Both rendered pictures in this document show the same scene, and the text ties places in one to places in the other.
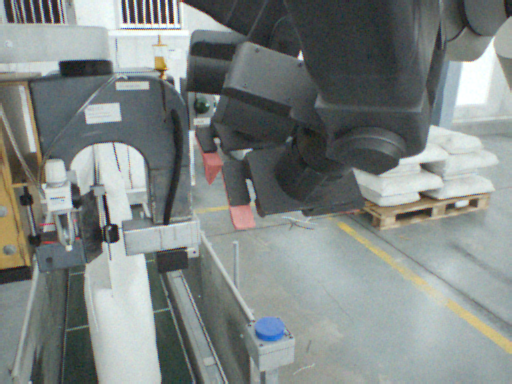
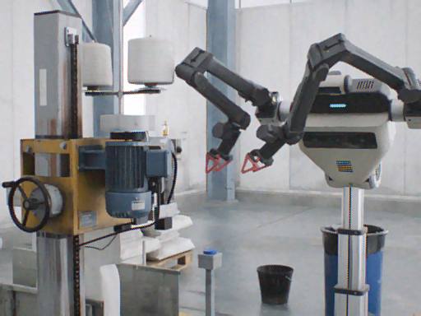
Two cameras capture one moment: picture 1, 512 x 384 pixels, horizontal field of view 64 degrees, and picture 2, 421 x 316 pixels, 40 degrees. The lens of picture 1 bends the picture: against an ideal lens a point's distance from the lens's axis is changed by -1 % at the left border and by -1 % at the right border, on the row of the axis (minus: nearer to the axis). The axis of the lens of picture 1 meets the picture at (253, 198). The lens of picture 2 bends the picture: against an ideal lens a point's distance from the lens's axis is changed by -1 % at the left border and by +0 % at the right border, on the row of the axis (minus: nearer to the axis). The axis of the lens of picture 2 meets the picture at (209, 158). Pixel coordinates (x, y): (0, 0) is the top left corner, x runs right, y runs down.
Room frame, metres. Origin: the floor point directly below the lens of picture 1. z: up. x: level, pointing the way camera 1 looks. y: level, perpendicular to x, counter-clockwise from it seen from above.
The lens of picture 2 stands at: (-1.21, 1.58, 1.37)
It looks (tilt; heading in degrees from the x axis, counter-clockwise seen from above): 3 degrees down; 320
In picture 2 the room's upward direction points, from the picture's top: straight up
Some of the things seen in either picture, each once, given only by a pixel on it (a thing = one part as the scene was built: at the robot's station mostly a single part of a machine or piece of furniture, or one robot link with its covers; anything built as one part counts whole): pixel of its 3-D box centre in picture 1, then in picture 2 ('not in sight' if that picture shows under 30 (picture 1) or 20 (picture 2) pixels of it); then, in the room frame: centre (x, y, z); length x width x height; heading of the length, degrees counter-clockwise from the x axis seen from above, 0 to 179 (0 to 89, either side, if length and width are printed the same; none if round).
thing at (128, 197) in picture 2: not in sight; (128, 178); (0.44, 0.53, 1.21); 0.15 x 0.15 x 0.25
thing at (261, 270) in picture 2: not in sight; (275, 285); (1.96, -1.80, 0.13); 0.30 x 0.30 x 0.26
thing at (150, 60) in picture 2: not in sight; (150, 62); (0.50, 0.40, 1.61); 0.17 x 0.17 x 0.17
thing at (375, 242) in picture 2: not in sight; (353, 272); (1.32, -1.94, 0.32); 0.51 x 0.48 x 0.65; 111
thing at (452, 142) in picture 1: (439, 138); not in sight; (3.65, -1.68, 0.56); 0.67 x 0.43 x 0.15; 21
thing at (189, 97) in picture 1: (196, 102); (171, 149); (0.77, 0.11, 1.29); 0.08 x 0.05 x 0.09; 21
